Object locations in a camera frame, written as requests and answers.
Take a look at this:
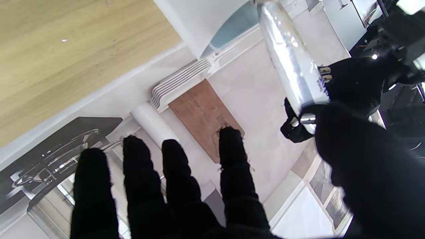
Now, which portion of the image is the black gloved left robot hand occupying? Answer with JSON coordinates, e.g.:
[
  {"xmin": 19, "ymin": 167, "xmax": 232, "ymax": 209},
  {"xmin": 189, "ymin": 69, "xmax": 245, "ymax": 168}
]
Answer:
[{"xmin": 281, "ymin": 56, "xmax": 399, "ymax": 143}]

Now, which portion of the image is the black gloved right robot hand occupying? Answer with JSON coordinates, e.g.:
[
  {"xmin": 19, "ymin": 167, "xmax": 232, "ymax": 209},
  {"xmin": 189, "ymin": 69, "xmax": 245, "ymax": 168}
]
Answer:
[{"xmin": 70, "ymin": 101, "xmax": 425, "ymax": 239}]

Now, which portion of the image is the white toothpaste tube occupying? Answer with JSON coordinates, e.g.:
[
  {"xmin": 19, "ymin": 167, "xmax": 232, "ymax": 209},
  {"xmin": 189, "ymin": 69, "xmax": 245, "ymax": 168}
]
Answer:
[{"xmin": 260, "ymin": 2, "xmax": 331, "ymax": 125}]

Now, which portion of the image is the white divided toothbrush holder cup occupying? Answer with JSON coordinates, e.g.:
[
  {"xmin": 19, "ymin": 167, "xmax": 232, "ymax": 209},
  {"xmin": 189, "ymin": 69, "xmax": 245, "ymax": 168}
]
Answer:
[{"xmin": 153, "ymin": 0, "xmax": 263, "ymax": 59}]

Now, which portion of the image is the brown wooden cutting board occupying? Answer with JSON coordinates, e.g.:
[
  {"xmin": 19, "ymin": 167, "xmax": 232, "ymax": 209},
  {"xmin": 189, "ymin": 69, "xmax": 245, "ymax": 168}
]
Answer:
[{"xmin": 168, "ymin": 79, "xmax": 245, "ymax": 164}]

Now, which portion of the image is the stack of white plates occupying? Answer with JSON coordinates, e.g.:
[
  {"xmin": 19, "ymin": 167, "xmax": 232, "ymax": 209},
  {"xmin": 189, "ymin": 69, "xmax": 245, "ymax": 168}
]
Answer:
[{"xmin": 150, "ymin": 58, "xmax": 213, "ymax": 113}]

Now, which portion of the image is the white cylindrical canister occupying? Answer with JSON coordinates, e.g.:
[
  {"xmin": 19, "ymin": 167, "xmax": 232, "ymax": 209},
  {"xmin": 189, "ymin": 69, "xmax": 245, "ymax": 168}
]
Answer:
[{"xmin": 130, "ymin": 102, "xmax": 180, "ymax": 150}]

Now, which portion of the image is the black gas stove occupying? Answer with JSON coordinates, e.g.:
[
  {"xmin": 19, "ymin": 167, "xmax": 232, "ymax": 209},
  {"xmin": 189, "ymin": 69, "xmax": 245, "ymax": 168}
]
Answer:
[{"xmin": 0, "ymin": 116, "xmax": 123, "ymax": 216}]

